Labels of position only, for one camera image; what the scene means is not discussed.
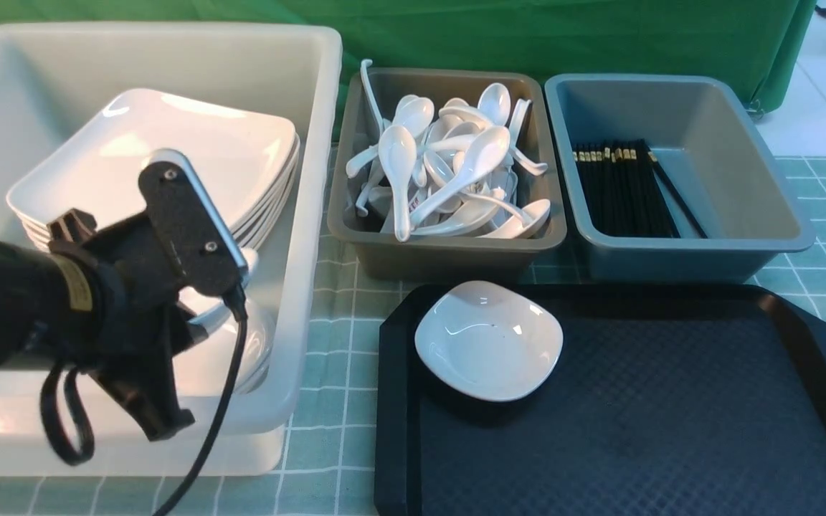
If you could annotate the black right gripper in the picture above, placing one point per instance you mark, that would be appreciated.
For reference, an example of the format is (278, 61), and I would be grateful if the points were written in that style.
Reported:
(141, 324)

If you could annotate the white small dish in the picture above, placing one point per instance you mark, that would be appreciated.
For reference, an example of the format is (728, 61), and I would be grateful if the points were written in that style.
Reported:
(488, 342)

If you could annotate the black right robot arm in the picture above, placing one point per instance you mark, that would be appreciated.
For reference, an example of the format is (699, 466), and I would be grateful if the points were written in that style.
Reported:
(47, 310)

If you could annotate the stack of small white dishes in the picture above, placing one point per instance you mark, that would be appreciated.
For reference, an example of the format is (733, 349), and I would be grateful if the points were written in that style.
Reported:
(255, 344)

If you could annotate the green checkered tablecloth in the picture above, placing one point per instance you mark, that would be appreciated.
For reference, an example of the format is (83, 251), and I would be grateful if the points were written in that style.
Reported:
(328, 457)

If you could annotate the stack of white square plates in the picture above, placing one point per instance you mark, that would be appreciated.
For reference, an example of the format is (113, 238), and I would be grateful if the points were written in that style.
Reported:
(245, 160)

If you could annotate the olive-grey plastic bin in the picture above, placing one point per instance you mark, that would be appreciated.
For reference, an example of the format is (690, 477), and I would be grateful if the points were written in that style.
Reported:
(440, 259)

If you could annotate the large white plastic tub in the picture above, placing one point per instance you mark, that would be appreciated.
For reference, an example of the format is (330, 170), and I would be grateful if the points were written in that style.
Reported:
(53, 78)

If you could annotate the pile of white soup spoons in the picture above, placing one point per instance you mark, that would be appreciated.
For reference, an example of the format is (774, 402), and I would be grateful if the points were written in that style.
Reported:
(447, 171)

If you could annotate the bundle of black chopsticks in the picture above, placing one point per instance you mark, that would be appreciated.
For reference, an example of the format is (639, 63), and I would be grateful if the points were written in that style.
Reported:
(627, 190)

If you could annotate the black serving tray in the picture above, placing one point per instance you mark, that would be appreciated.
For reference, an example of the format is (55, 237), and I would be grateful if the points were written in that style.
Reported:
(666, 400)

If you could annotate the blue-grey plastic bin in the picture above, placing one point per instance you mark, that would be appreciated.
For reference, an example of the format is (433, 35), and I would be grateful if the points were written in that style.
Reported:
(712, 152)

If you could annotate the green backdrop cloth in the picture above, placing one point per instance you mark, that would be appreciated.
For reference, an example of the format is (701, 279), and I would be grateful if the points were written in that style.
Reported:
(752, 46)

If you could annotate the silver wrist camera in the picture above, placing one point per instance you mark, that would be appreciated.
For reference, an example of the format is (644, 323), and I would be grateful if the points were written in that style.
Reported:
(189, 226)

